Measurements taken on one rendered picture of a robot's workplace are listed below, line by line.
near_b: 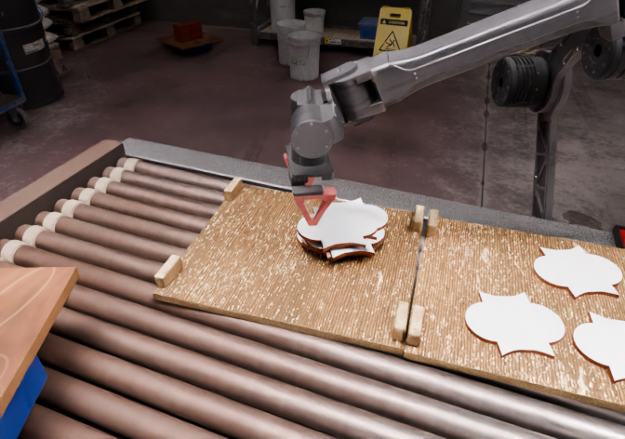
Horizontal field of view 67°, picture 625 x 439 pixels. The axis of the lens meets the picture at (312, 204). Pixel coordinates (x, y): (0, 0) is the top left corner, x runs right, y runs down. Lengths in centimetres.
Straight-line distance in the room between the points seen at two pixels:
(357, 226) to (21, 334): 52
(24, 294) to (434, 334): 58
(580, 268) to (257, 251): 56
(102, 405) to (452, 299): 54
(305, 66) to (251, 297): 365
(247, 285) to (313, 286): 11
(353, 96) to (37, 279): 51
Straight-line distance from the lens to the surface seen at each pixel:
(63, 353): 82
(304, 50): 429
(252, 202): 100
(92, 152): 127
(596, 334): 84
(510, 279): 88
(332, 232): 83
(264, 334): 77
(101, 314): 87
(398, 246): 89
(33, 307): 72
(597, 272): 95
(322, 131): 64
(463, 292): 83
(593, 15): 73
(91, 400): 75
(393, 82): 69
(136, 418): 71
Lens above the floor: 150
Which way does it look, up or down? 35 degrees down
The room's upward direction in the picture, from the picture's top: straight up
